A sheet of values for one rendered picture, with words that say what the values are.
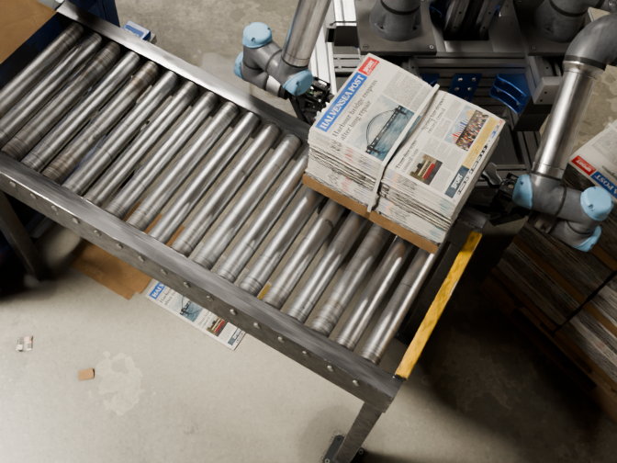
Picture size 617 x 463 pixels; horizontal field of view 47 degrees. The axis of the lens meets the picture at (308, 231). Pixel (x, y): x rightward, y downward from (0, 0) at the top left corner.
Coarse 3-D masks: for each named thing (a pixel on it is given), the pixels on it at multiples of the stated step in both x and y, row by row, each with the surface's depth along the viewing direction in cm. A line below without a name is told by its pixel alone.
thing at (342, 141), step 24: (360, 72) 169; (384, 72) 170; (408, 72) 171; (336, 96) 165; (360, 96) 165; (384, 96) 166; (408, 96) 167; (336, 120) 161; (360, 120) 162; (384, 120) 162; (312, 144) 163; (336, 144) 159; (360, 144) 158; (312, 168) 172; (336, 168) 166; (360, 168) 161; (360, 192) 169
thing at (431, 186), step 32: (448, 96) 168; (448, 128) 163; (480, 128) 164; (416, 160) 157; (448, 160) 158; (480, 160) 159; (416, 192) 157; (448, 192) 154; (416, 224) 167; (448, 224) 159
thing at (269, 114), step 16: (64, 16) 201; (80, 16) 201; (96, 16) 202; (96, 32) 199; (112, 32) 199; (128, 32) 200; (128, 48) 197; (144, 48) 198; (160, 64) 195; (176, 64) 196; (192, 64) 196; (192, 80) 193; (208, 80) 194; (224, 96) 191; (240, 96) 192; (240, 112) 193; (256, 112) 190; (272, 112) 190; (288, 128) 188; (304, 128) 188; (304, 144) 189; (464, 208) 180; (464, 224) 179; (480, 224) 178; (448, 240) 188; (464, 240) 184
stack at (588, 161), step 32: (608, 128) 193; (576, 160) 187; (608, 160) 187; (608, 224) 187; (512, 256) 232; (544, 256) 217; (576, 256) 206; (480, 288) 257; (544, 288) 227; (576, 288) 215; (608, 288) 202; (512, 320) 252; (576, 320) 224; (544, 352) 247; (608, 352) 220; (576, 384) 244
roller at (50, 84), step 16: (80, 48) 196; (96, 48) 199; (64, 64) 193; (80, 64) 196; (48, 80) 190; (64, 80) 193; (32, 96) 187; (48, 96) 190; (16, 112) 184; (32, 112) 187; (0, 128) 181; (16, 128) 184; (0, 144) 181
